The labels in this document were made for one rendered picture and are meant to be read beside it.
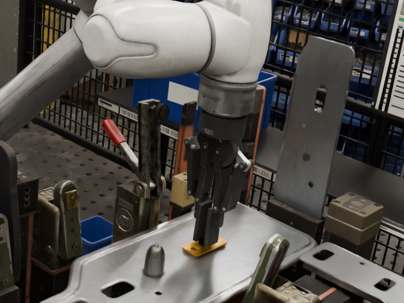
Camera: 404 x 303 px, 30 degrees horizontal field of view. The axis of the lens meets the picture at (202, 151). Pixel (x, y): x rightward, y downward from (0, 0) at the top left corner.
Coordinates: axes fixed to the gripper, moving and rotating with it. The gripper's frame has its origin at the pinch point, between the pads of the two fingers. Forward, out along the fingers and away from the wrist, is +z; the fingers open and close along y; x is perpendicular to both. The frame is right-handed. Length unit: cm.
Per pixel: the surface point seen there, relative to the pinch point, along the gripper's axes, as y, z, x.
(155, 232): -8.7, 4.7, -3.1
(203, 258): 2.2, 4.8, -2.7
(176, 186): -13.0, -0.1, 6.3
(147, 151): -13.9, -8.5, -1.6
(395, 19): 0, -30, 54
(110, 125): -24.6, -9.5, -0.6
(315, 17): -94, 1, 181
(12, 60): -220, 47, 123
